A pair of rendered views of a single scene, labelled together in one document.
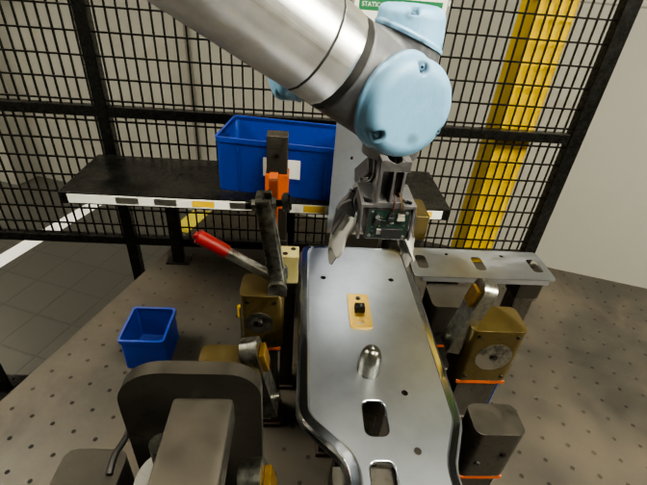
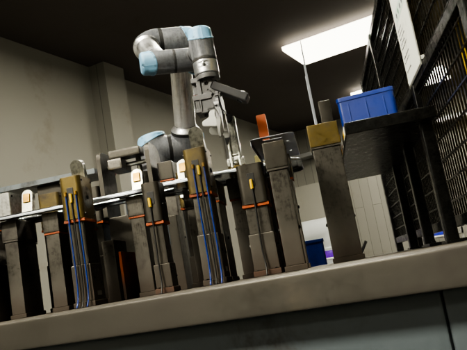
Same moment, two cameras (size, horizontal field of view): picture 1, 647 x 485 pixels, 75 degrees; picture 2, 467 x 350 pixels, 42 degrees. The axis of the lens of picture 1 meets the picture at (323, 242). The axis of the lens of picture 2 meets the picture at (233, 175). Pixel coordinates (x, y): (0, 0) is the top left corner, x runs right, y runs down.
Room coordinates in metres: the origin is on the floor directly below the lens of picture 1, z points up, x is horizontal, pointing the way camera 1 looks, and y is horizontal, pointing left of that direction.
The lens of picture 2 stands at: (0.90, -1.76, 0.71)
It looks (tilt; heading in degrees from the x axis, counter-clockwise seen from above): 10 degrees up; 102
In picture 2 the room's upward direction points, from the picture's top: 10 degrees counter-clockwise
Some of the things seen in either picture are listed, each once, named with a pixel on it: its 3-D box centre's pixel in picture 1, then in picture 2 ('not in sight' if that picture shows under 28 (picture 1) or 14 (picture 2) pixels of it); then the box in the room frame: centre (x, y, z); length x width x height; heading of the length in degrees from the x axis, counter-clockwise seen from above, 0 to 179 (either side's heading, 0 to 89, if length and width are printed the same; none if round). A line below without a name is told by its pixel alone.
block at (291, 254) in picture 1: (287, 324); (270, 212); (0.61, 0.06, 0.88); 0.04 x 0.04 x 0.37; 5
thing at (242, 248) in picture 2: not in sight; (247, 226); (0.55, -0.07, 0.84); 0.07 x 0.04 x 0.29; 5
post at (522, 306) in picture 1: (508, 319); (285, 205); (0.72, -0.44, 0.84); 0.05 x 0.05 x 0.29; 5
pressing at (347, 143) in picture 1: (361, 159); (310, 99); (0.80, -0.06, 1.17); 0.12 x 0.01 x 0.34; 95
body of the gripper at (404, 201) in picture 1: (384, 188); (208, 96); (0.51, -0.07, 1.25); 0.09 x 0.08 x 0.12; 4
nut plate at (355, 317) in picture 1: (359, 308); not in sight; (0.54, -0.07, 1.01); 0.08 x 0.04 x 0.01; 4
